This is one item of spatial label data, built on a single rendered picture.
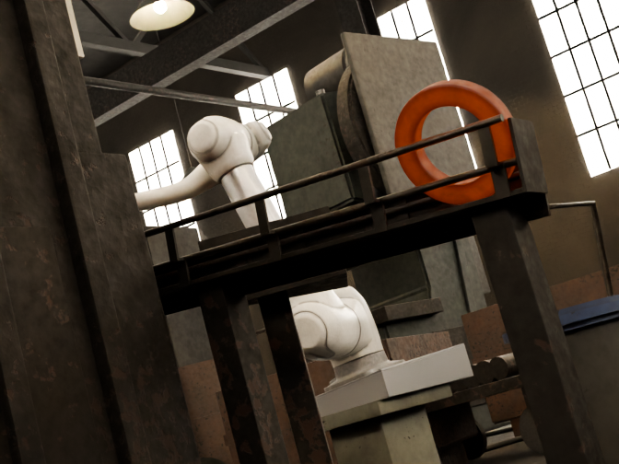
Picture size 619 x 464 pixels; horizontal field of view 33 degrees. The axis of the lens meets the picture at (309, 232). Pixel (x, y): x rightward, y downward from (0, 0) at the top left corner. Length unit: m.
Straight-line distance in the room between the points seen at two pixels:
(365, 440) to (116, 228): 1.31
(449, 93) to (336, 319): 1.34
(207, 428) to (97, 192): 4.27
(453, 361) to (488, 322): 2.91
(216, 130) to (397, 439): 0.98
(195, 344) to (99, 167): 5.56
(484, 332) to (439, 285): 1.78
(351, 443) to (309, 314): 0.43
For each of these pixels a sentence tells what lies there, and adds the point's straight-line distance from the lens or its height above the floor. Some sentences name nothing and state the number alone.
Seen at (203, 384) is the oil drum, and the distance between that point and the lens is 6.04.
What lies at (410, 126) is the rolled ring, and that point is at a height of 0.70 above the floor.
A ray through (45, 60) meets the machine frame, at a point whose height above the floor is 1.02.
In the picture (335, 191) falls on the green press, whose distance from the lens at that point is 7.43.
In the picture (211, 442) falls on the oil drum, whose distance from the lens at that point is 6.02.
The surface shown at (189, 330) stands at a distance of 7.36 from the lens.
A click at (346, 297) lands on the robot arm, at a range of 2.97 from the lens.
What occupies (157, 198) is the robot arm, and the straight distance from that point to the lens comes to 3.18.
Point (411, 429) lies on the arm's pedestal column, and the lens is 2.97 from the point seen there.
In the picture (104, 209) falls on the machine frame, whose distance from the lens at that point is 1.83.
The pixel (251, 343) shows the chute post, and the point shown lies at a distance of 1.84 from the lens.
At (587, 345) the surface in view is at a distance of 2.46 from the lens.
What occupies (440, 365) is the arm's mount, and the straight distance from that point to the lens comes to 2.99.
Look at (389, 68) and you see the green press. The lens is 7.61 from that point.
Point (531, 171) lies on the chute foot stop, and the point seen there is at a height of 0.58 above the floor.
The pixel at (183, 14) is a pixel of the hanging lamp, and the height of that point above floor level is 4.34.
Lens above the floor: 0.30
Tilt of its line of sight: 11 degrees up
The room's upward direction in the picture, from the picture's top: 15 degrees counter-clockwise
